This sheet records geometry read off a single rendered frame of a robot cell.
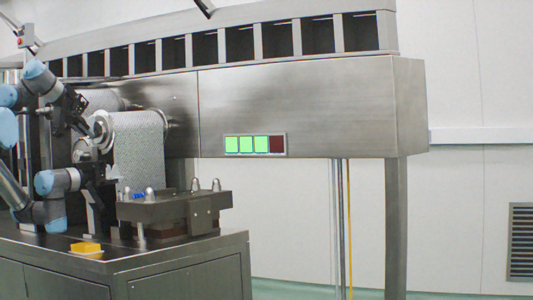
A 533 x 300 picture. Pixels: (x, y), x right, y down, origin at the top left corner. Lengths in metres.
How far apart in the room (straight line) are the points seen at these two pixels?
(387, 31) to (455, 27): 2.42
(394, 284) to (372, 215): 2.51
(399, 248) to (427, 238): 2.36
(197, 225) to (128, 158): 0.32
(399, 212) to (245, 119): 0.58
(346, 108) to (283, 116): 0.23
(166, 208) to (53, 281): 0.46
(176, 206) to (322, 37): 0.70
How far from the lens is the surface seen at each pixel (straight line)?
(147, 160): 2.42
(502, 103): 4.35
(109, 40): 2.84
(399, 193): 2.24
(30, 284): 2.40
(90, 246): 2.08
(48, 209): 2.13
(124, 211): 2.24
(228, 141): 2.38
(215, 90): 2.42
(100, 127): 2.32
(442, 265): 4.62
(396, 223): 2.26
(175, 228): 2.26
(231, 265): 2.37
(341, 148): 2.14
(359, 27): 2.20
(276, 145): 2.26
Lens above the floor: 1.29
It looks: 3 degrees down
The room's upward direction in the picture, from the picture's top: 3 degrees counter-clockwise
